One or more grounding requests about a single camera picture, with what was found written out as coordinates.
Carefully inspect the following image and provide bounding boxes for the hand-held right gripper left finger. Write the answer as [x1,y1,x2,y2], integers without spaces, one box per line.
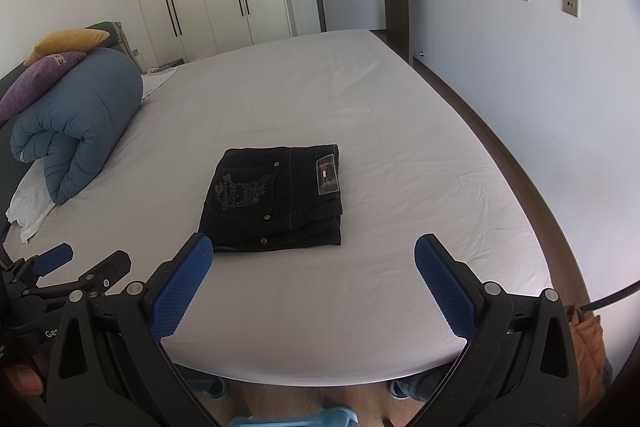
[45,232,221,427]

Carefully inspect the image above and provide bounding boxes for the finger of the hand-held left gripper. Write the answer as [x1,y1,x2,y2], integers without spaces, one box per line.
[74,249,132,299]
[12,243,75,287]

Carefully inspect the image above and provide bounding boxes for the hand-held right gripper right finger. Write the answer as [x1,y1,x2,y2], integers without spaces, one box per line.
[410,233,584,427]

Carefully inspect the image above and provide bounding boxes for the black denim pants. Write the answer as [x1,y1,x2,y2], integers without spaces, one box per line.
[198,144,344,254]

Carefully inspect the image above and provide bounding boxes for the person's left hand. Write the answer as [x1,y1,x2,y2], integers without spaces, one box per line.
[0,359,45,399]

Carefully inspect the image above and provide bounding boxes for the white crumpled cloth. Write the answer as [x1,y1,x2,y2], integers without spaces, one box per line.
[6,164,57,244]

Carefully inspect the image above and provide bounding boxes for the person's shoe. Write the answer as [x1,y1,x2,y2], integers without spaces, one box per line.
[387,369,451,403]
[202,377,229,401]

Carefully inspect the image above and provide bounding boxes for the rolled blue duvet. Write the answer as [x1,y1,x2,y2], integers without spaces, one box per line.
[11,48,145,206]

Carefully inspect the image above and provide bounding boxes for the orange bag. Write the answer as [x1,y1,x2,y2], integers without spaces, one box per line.
[565,304,609,403]

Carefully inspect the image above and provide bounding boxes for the bed with white sheet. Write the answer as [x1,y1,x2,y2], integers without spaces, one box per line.
[2,29,554,384]

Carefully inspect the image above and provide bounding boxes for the purple pillow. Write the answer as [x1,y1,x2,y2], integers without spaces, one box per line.
[0,52,87,122]

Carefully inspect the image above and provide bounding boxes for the dark nightstand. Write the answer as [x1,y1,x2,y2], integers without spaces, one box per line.
[145,58,185,76]

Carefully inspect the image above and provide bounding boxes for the yellow pillow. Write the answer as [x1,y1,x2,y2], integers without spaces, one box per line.
[23,28,111,66]

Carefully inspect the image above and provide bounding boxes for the black cable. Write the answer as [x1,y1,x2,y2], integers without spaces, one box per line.
[582,277,640,311]

